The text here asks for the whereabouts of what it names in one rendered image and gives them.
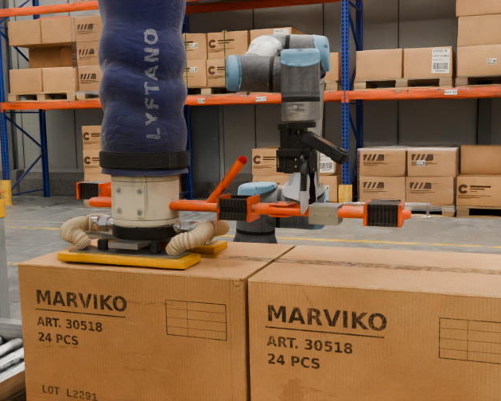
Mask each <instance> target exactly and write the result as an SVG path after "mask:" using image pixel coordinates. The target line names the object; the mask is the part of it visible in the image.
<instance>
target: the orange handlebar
mask: <svg viewBox="0 0 501 401"><path fill-rule="evenodd" d="M106 194H110V195H111V187H107V188H106ZM88 202H89V205H90V206H92V207H104V208H111V197H92V198H91V199H90V200H89V201H88ZM202 202H203V203H202ZM205 202H206V201H205V200H178V201H171V202H170V204H169V208H170V210H177V211H194V212H217V206H216V203H205ZM251 213H252V214H267V215H269V216H270V217H288V218H289V217H291V216H309V208H307V210H306V211H305V214H304V215H302V214H301V205H300V204H296V202H286V201H275V202H274V203H257V204H253V205H252V206H251ZM337 214H338V217H339V218H357V219H363V207H356V206H342V208H339V211H338V213H337ZM411 215H412V214H411V211H410V210H408V209H406V208H404V210H402V220H408V219H409V218H410V217H411Z"/></svg>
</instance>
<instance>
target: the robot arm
mask: <svg viewBox="0 0 501 401"><path fill-rule="evenodd" d="M326 72H330V54H329V45H328V38H327V37H325V36H317V35H315V34H313V35H295V34H269V35H262V36H260V37H257V38H255V39H254V40H253V41H252V42H251V43H250V46H249V49H248V52H247V53H245V54H243V55H237V54H234V55H229V56H228V57H227V65H226V86H227V90H228V91H234V92H238V91H246V92H267V93H281V96H282V121H287V123H285V124H278V130H280V147H279V148H278V150H276V172H279V173H289V180H288V181H287V182H286V183H285V184H284V189H278V188H277V187H278V185H277V183H275V182H267V181H263V182H251V183H246V184H243V185H240V186H239V189H238V195H252V196H254V195H257V194H259V195H260V203H274V202H275V201H286V202H296V204H298V201H300V205H301V214H302V215H304V214H305V211H306V210H307V208H308V207H309V201H316V202H322V203H328V191H326V190H324V186H323V185H322V184H321V183H320V182H319V178H320V153H322V154H324V155H326V156H327V157H329V158H331V160H332V161H334V162H335V163H337V164H344V163H346V162H347V161H348V159H349V157H350V154H349V153H348V152H347V151H346V150H345V149H344V148H341V147H339V146H336V145H334V144H332V143H331V142H329V141H327V140H326V139H324V138H322V137H321V135H322V119H323V105H324V78H325V75H326ZM323 227H324V225H319V224H309V217H308V216H291V217H289V218H288V217H270V216H269V215H267V214H260V218H258V219H257V220H253V221H251V222H250V223H247V221H236V233H235V237H234V239H233V241H232V242H241V243H275V244H278V242H277V239H276V236H275V228H292V229H305V230H321V229H322V228H323Z"/></svg>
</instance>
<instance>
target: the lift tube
mask: <svg viewBox="0 0 501 401"><path fill-rule="evenodd" d="M98 6H99V13H100V17H101V20H102V24H103V27H102V32H101V36H100V39H99V47H98V58H99V66H100V69H101V72H102V74H103V77H102V79H101V82H100V85H99V100H100V103H101V106H102V109H103V112H104V116H103V122H102V126H101V133H100V141H101V148H102V151H110V152H177V151H185V149H186V145H187V137H188V132H187V126H186V122H185V118H184V112H183V108H184V104H185V101H186V99H187V95H188V90H187V88H186V84H185V82H184V78H183V73H184V69H185V66H186V63H187V53H186V49H185V46H184V40H183V37H182V32H181V30H182V25H183V21H184V14H185V8H186V0H98ZM101 173H102V174H108V175H121V176H156V175H173V174H182V173H188V168H187V167H183V168H175V169H106V168H102V171H101Z"/></svg>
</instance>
